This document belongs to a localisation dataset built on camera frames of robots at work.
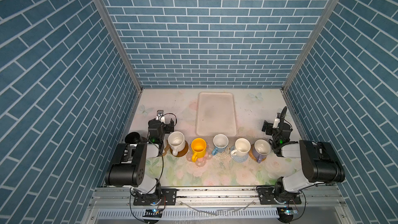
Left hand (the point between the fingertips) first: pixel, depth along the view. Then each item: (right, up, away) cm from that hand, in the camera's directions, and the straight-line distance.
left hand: (163, 118), depth 93 cm
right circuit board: (+64, -43, -22) cm, 80 cm away
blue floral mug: (+34, -13, -5) cm, 37 cm away
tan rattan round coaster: (+52, -20, -6) cm, 56 cm away
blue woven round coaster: (+45, -22, -7) cm, 51 cm away
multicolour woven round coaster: (+35, -20, -6) cm, 41 cm away
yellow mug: (+22, -17, -5) cm, 28 cm away
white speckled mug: (+9, -13, -4) cm, 16 cm away
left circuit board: (+2, -42, -21) cm, 47 cm away
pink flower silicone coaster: (+23, -23, -9) cm, 34 cm away
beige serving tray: (+33, +1, +12) cm, 35 cm away
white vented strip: (+19, -42, -23) cm, 51 cm away
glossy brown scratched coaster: (+12, -19, -6) cm, 24 cm away
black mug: (-15, -11, -6) cm, 20 cm away
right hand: (+67, -1, +1) cm, 67 cm away
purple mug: (+58, -17, -5) cm, 61 cm away
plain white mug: (+47, -16, -7) cm, 50 cm away
